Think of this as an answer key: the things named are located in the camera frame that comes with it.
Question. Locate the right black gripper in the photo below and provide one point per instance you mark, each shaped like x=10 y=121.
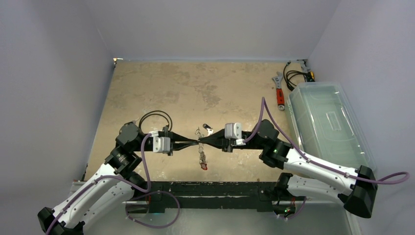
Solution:
x=227 y=142

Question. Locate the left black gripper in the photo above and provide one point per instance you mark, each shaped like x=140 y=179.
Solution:
x=175 y=137

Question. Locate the key with black tag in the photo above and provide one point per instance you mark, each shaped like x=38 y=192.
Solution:
x=208 y=129

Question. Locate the metal key organizer ring plate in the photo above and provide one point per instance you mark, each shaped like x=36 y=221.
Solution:
x=202 y=156

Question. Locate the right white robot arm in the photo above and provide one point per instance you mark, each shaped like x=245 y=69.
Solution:
x=354 y=188

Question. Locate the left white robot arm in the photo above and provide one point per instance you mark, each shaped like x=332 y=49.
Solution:
x=123 y=175

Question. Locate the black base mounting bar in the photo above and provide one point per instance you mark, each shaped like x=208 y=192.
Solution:
x=259 y=196

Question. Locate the clear plastic storage bin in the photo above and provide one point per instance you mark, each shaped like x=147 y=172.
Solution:
x=323 y=124

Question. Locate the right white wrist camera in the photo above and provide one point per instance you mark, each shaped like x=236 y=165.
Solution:
x=233 y=131

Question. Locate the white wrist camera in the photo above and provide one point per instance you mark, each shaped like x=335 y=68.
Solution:
x=160 y=144
x=233 y=131

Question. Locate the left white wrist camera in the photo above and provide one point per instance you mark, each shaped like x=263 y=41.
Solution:
x=160 y=144

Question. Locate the aluminium frame rail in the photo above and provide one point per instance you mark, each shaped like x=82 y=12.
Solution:
x=286 y=211

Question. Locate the red handled adjustable wrench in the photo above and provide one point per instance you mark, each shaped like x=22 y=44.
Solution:
x=279 y=92

